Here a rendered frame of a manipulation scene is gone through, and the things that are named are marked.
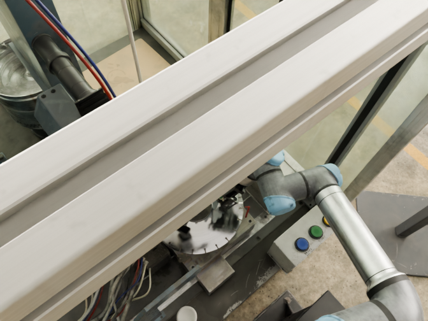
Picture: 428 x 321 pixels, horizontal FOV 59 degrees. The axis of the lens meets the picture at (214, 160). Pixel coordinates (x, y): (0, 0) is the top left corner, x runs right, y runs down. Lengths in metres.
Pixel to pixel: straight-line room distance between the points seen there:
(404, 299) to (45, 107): 0.83
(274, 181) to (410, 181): 1.82
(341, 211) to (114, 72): 1.30
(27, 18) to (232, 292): 1.07
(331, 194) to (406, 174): 1.77
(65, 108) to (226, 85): 0.69
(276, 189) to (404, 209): 1.69
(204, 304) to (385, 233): 1.39
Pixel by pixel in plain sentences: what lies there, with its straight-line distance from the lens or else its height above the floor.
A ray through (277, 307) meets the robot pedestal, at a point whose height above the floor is 0.01.
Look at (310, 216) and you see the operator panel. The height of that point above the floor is 0.90.
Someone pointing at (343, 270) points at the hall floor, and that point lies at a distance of 2.35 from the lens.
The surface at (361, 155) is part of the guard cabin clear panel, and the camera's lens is 1.26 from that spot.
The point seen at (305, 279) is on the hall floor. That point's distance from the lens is 2.28.
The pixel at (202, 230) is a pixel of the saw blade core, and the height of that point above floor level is 0.95.
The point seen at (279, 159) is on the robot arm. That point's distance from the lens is 1.01.
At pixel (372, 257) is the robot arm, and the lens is 0.93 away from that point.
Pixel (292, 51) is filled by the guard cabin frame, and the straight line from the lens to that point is 0.18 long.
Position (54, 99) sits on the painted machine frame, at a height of 1.52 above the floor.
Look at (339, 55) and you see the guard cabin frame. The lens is 0.17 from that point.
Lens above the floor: 2.16
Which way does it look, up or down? 62 degrees down
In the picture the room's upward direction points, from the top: 4 degrees clockwise
